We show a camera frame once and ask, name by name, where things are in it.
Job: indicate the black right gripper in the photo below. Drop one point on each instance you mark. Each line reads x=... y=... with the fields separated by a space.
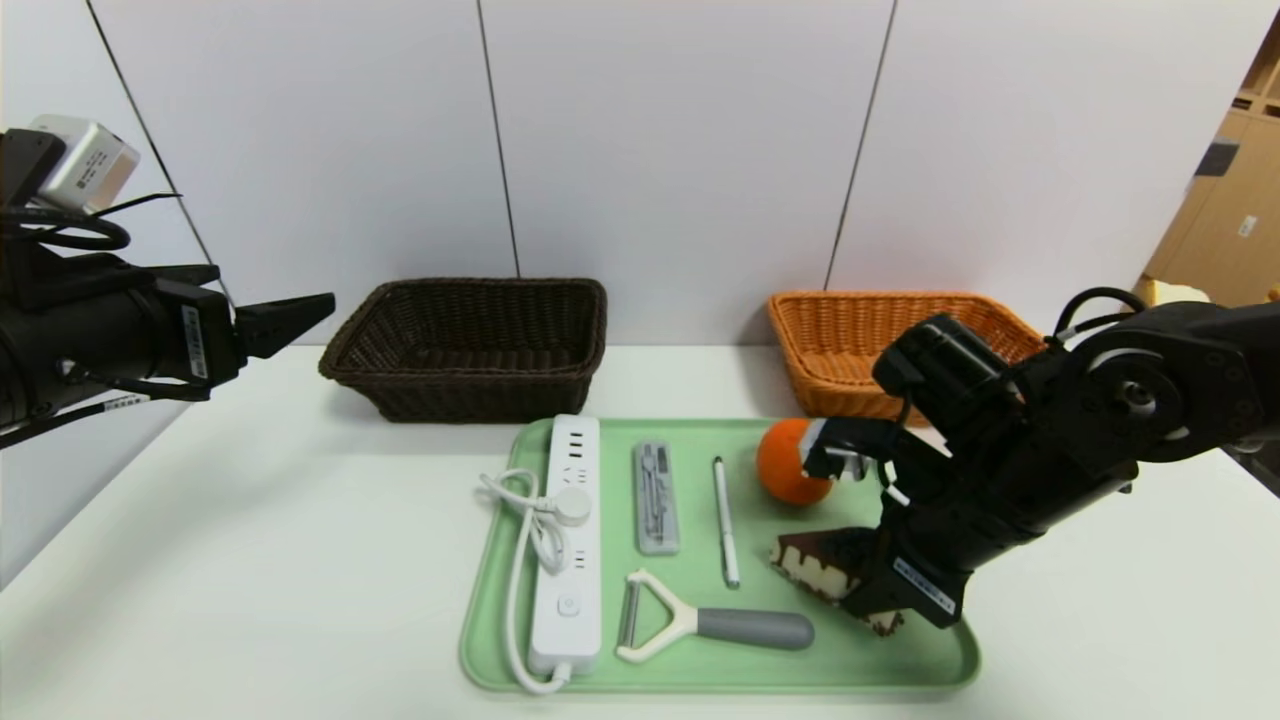
x=920 y=588

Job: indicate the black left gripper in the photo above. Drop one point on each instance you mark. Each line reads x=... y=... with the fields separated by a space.
x=200 y=340

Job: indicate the chocolate blueberry cake slice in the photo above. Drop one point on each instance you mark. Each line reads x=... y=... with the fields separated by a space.
x=805 y=565

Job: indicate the orange fruit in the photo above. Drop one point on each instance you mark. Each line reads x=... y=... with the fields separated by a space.
x=785 y=470

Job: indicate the white pen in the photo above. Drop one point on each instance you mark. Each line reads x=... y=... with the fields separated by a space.
x=725 y=520

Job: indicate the grey clear compass case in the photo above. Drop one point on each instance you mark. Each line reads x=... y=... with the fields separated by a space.
x=656 y=500

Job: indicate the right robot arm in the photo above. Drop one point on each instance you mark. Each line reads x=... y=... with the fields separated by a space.
x=1150 y=390

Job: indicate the orange wicker basket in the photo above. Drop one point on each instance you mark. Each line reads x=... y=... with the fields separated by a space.
x=830 y=340

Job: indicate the dark brown wicker basket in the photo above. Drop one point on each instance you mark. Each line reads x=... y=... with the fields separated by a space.
x=470 y=400

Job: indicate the light green plastic tray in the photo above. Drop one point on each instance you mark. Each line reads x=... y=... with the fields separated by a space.
x=700 y=670

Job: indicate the pale yellow bread slice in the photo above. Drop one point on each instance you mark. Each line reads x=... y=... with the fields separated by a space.
x=1170 y=292

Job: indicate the light wooden cabinet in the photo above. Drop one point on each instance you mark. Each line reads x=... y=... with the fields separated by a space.
x=1215 y=260

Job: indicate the dark grey cabinet plate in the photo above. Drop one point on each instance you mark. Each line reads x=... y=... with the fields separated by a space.
x=1212 y=160

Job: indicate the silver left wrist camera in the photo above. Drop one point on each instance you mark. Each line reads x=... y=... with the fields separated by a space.
x=90 y=165

